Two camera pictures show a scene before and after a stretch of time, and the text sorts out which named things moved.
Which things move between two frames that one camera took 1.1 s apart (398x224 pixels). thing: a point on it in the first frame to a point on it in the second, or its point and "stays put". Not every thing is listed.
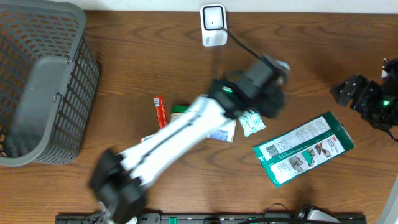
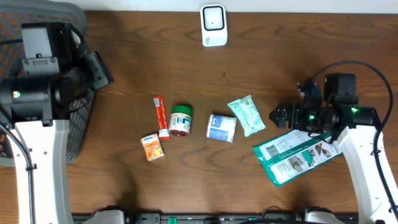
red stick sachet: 159,102 stays put
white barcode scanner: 214,25 stays put
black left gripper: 278,102 to 105,77
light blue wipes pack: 251,122 stays put
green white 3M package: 290,154 stays put
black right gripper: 360,104 to 285,108
